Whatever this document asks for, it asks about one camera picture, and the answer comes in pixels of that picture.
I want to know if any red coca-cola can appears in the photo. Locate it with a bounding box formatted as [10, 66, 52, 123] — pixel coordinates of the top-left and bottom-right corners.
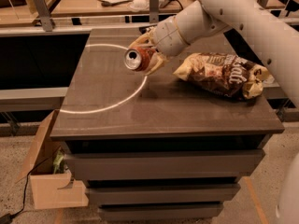
[124, 47, 156, 72]

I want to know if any cardboard box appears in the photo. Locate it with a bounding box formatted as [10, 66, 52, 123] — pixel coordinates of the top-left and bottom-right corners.
[17, 110, 89, 209]

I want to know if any grey drawer cabinet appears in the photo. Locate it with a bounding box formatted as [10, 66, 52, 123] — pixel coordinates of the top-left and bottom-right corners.
[51, 28, 283, 221]

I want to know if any black power cable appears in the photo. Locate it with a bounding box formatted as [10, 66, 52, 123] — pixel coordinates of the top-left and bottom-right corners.
[0, 147, 62, 224]

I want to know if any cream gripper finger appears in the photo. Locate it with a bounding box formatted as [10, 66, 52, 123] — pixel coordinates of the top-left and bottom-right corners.
[145, 51, 169, 76]
[129, 27, 155, 49]

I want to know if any green item in box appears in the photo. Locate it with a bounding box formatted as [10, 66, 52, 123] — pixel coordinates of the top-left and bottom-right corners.
[53, 150, 64, 174]

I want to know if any brown yellow chip bag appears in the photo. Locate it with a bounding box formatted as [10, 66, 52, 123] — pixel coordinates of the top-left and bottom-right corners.
[174, 52, 271, 100]

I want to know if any metal bracket left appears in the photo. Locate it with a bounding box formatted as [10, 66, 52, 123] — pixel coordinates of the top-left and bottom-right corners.
[33, 0, 54, 32]

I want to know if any metal bracket middle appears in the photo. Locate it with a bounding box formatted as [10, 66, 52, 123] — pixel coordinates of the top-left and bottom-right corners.
[149, 0, 159, 23]

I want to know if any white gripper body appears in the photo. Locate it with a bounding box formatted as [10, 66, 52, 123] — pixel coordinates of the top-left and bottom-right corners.
[152, 16, 189, 57]

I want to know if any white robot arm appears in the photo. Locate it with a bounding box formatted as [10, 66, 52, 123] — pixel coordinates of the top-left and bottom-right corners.
[131, 0, 299, 105]

